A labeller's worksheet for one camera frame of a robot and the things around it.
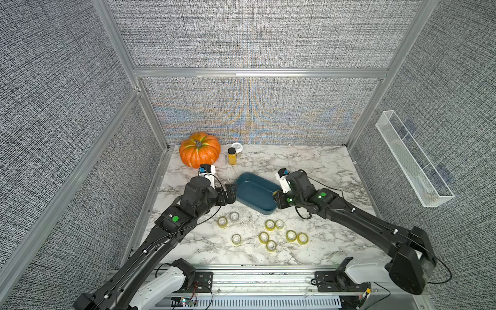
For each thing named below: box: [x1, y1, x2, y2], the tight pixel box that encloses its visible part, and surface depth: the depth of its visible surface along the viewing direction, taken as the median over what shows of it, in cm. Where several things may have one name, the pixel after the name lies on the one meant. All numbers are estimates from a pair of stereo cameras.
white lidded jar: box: [231, 142, 244, 158], surface depth 112 cm
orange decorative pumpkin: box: [178, 131, 221, 169], surface depth 105 cm
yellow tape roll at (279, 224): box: [275, 218, 285, 230], surface depth 90 cm
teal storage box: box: [235, 172, 282, 216], surface depth 102 cm
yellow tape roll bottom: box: [265, 239, 278, 253], surface depth 83 cm
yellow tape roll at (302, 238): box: [297, 231, 309, 245], surface depth 86 cm
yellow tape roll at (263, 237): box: [258, 231, 270, 245], surface depth 86 cm
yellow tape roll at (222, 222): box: [217, 216, 228, 228], surface depth 90 cm
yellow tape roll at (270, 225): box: [264, 218, 276, 232], surface depth 90 cm
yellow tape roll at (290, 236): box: [285, 229, 298, 243], surface depth 87 cm
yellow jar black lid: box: [227, 147, 238, 166], surface depth 108 cm
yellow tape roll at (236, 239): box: [231, 233, 243, 246], surface depth 85 cm
